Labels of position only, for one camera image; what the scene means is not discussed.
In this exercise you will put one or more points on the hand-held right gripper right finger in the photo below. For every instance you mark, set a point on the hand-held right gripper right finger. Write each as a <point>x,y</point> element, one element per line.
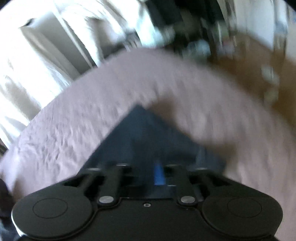
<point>159,175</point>

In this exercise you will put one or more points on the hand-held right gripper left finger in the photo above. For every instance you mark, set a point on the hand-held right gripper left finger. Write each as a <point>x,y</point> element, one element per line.
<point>115,180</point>

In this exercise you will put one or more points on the dark navy cloth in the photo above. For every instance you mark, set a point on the dark navy cloth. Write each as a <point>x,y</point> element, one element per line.
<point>138,139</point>

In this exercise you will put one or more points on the mauve bedspread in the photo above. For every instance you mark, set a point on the mauve bedspread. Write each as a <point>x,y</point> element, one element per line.
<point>92,104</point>

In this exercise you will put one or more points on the white curtain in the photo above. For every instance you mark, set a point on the white curtain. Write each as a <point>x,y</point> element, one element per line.
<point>23,81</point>

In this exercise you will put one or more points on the dark furniture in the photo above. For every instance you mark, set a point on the dark furniture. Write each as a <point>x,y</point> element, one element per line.
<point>185,20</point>

